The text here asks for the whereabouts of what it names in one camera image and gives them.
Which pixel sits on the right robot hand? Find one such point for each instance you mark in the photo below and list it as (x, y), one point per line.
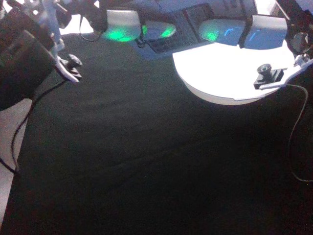
(24, 63)

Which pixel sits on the white calculator box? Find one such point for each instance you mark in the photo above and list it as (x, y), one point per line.
(193, 22)

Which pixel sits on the black table cloth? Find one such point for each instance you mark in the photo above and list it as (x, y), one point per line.
(146, 147)

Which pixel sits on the white perforated tray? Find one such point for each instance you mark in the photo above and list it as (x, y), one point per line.
(220, 71)

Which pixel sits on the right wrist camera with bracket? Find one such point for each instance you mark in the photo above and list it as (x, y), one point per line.
(74, 60)

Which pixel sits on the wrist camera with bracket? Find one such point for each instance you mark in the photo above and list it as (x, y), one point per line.
(269, 76)
(74, 60)

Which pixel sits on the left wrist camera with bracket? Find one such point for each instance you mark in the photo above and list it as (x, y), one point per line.
(269, 76)

